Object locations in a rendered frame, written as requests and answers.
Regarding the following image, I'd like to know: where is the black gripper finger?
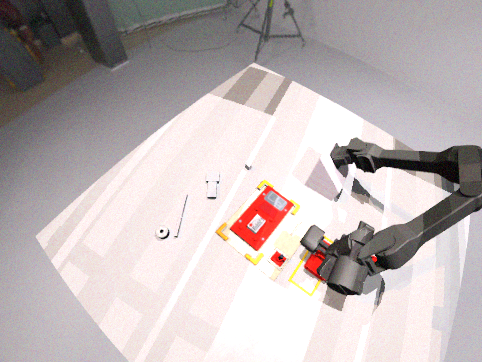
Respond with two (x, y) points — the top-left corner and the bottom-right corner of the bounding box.
(309, 236), (326, 255)

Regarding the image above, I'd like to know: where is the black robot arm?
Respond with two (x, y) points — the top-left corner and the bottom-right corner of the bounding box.
(316, 137), (482, 296)

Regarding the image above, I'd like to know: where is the black toy tyre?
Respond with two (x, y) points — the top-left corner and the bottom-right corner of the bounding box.
(155, 225), (170, 239)

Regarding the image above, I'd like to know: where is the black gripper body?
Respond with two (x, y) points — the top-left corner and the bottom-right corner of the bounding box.
(300, 224), (346, 258)

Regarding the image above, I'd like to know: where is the grey flat bar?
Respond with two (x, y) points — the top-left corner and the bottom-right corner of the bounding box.
(174, 193), (188, 237)

